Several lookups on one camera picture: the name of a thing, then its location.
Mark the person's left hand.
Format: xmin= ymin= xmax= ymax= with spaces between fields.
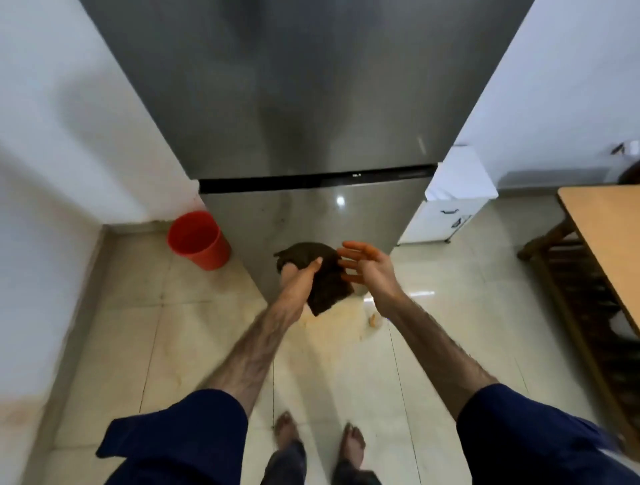
xmin=277 ymin=257 xmax=323 ymax=323

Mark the person's right hand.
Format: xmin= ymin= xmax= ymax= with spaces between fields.
xmin=337 ymin=241 xmax=403 ymax=318

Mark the brown checked cloth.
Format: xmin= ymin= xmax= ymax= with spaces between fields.
xmin=273 ymin=242 xmax=355 ymax=317

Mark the spray bottle blue trigger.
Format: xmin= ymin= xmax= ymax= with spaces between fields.
xmin=363 ymin=292 xmax=386 ymax=330

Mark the plain silver refrigerator door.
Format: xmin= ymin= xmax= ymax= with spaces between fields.
xmin=199 ymin=175 xmax=436 ymax=303

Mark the red plastic bucket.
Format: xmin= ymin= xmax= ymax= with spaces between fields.
xmin=166 ymin=210 xmax=232 ymax=272

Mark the silver refrigerator door with logo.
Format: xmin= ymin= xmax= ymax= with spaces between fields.
xmin=79 ymin=0 xmax=535 ymax=181

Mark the person's right forearm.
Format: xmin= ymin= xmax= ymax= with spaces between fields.
xmin=387 ymin=294 xmax=499 ymax=420

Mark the person's left forearm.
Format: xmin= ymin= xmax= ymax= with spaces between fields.
xmin=199 ymin=304 xmax=303 ymax=418

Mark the grey refrigerator cabinet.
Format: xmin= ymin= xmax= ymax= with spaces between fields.
xmin=198 ymin=163 xmax=439 ymax=195

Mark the person's left bare foot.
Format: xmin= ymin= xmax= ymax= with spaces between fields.
xmin=273 ymin=411 xmax=303 ymax=450

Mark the person's bare foot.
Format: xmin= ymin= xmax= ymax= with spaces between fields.
xmin=273 ymin=411 xmax=303 ymax=450
xmin=339 ymin=423 xmax=367 ymax=468

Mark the person's right bare foot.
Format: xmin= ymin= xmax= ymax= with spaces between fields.
xmin=339 ymin=423 xmax=367 ymax=468

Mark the person's left trouser leg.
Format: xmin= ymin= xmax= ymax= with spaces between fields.
xmin=259 ymin=439 xmax=308 ymax=485

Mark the person's trouser leg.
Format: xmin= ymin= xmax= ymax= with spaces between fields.
xmin=259 ymin=439 xmax=308 ymax=485
xmin=331 ymin=458 xmax=382 ymax=485

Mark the person's right trouser leg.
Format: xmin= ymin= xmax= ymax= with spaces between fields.
xmin=331 ymin=458 xmax=382 ymax=485

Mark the small white cabinet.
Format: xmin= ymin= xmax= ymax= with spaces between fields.
xmin=398 ymin=145 xmax=499 ymax=246

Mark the dark blue left sleeve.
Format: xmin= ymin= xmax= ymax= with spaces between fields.
xmin=95 ymin=389 xmax=249 ymax=485

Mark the dark blue sleeve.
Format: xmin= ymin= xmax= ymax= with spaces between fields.
xmin=455 ymin=383 xmax=640 ymax=485
xmin=95 ymin=389 xmax=249 ymax=485

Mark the dark blue right sleeve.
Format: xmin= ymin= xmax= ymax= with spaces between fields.
xmin=455 ymin=383 xmax=640 ymax=485

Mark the light wooden table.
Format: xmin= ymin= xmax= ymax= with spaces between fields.
xmin=516 ymin=185 xmax=640 ymax=460

